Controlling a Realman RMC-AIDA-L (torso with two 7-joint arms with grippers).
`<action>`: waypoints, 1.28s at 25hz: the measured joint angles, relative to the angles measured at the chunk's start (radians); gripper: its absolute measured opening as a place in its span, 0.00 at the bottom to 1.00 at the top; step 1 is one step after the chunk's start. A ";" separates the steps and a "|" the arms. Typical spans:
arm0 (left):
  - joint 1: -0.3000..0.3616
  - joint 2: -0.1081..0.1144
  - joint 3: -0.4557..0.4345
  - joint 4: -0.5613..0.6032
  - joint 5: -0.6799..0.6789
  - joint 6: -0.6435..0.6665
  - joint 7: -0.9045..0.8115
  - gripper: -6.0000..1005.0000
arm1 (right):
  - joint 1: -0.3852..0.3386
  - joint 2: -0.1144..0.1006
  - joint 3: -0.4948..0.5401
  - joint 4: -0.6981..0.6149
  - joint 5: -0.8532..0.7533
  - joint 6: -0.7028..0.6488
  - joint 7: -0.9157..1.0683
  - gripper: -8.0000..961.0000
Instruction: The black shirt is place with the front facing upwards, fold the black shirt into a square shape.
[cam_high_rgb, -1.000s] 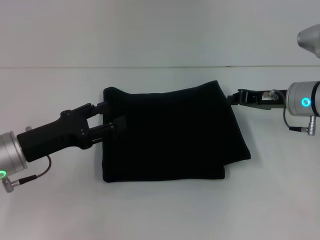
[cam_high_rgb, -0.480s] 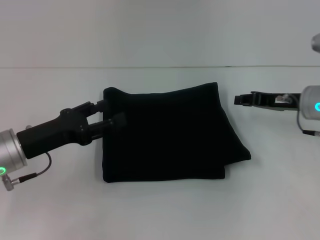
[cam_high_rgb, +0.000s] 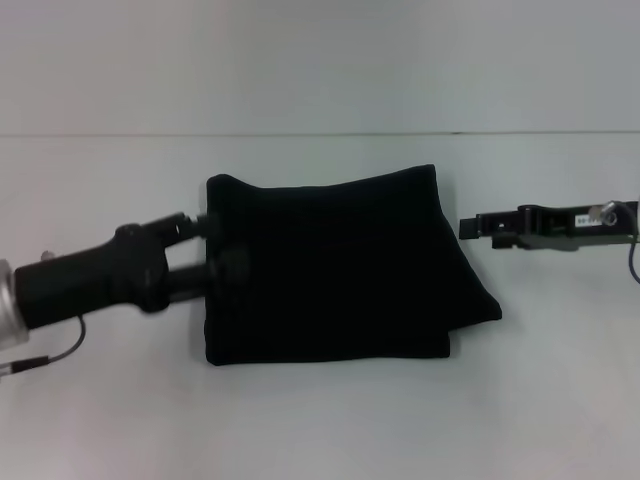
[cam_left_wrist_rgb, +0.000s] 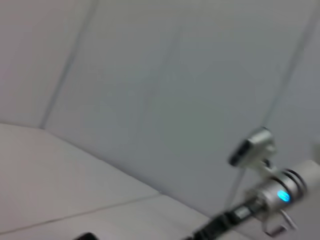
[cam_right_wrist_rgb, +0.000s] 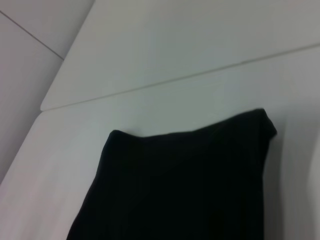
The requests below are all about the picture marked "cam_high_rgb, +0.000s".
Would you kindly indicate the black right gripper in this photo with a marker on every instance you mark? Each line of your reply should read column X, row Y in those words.
column 575, row 225

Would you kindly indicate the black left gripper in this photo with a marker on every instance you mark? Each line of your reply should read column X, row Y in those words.
column 95, row 280

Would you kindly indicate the black shirt with FREE print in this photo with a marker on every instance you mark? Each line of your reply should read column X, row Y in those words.
column 340, row 270

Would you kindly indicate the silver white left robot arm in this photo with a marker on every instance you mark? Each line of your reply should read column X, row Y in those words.
column 10, row 310

